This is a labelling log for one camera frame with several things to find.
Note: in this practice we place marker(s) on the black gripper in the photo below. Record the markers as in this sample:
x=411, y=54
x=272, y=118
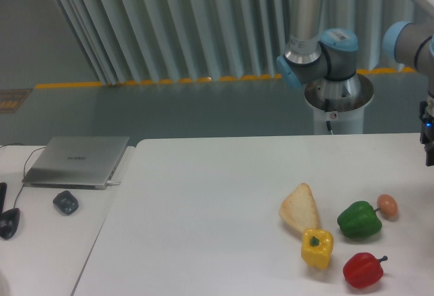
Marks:
x=426, y=132

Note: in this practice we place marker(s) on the triangular toast bread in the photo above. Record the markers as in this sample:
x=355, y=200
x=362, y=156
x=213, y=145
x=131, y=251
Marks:
x=299, y=210

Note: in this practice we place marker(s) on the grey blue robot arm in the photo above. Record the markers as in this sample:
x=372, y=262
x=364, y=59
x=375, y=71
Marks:
x=324, y=63

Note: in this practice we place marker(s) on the brown egg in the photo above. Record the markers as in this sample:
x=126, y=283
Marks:
x=387, y=205

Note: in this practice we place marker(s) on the green bell pepper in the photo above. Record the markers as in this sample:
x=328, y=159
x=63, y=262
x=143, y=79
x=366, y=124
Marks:
x=359, y=220

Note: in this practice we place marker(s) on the red bell pepper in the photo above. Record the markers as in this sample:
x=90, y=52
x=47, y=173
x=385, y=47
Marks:
x=363, y=270

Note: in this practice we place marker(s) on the yellow bell pepper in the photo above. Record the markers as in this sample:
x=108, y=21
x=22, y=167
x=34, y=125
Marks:
x=317, y=247

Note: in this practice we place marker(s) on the white usb plug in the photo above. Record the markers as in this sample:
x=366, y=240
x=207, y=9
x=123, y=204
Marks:
x=112, y=183

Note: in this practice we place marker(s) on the silver laptop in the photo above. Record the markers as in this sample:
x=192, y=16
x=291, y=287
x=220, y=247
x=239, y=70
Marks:
x=82, y=162

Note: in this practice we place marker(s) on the dark grey small tray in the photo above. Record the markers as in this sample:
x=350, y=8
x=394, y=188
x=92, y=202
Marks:
x=66, y=203

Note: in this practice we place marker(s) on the black computer mouse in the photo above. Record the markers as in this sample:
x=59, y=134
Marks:
x=9, y=223

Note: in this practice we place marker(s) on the black handheld device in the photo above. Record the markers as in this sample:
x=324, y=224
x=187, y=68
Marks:
x=3, y=190

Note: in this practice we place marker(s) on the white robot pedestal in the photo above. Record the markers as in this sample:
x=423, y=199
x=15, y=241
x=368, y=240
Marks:
x=338, y=106

